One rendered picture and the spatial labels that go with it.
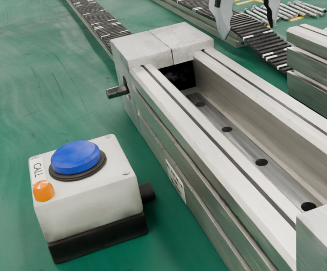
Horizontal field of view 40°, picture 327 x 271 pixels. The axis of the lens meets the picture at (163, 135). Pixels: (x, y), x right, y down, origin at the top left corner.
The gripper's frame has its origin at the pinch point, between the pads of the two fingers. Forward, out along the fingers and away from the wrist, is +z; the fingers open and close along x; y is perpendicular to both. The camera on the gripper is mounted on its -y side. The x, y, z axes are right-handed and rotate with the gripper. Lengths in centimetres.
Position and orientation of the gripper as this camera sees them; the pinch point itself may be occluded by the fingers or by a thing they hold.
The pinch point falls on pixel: (250, 28)
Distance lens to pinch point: 74.1
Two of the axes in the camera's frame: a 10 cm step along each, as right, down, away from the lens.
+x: -9.4, 2.8, -2.1
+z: 1.5, 8.6, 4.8
